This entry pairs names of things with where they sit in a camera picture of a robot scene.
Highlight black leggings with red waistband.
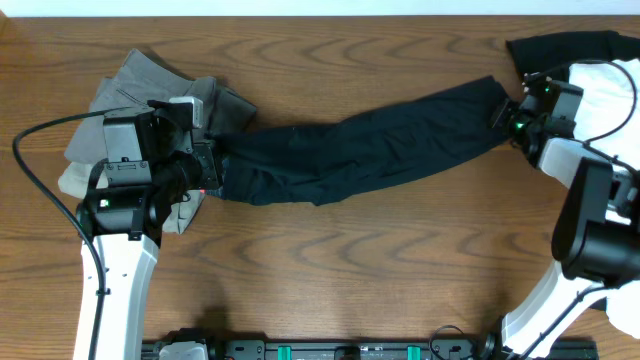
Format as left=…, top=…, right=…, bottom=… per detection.
left=199, top=75, right=511, bottom=207

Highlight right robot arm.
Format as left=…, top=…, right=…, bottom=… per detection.
left=475, top=77, right=639, bottom=359

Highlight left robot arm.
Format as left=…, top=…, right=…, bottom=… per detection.
left=73, top=97, right=222, bottom=359

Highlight black shirt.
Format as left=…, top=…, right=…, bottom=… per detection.
left=506, top=30, right=639, bottom=80

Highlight white shirt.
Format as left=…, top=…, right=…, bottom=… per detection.
left=567, top=58, right=640, bottom=339

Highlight grey folded shorts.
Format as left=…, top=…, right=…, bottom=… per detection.
left=90, top=49, right=257, bottom=140

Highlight beige folded shorts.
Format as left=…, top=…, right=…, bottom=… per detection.
left=58, top=162, right=205, bottom=234

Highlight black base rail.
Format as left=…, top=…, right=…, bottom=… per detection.
left=142, top=327, right=600, bottom=360

